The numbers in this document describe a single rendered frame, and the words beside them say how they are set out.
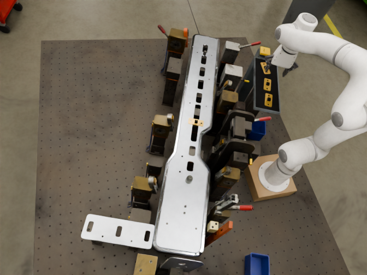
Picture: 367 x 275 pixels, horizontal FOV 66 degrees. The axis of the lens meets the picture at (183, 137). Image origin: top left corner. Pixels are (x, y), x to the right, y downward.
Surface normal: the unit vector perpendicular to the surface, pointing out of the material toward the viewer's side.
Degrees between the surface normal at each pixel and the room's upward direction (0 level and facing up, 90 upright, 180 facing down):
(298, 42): 77
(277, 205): 0
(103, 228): 0
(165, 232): 0
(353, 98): 48
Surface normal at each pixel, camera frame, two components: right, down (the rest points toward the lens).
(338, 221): 0.16, -0.49
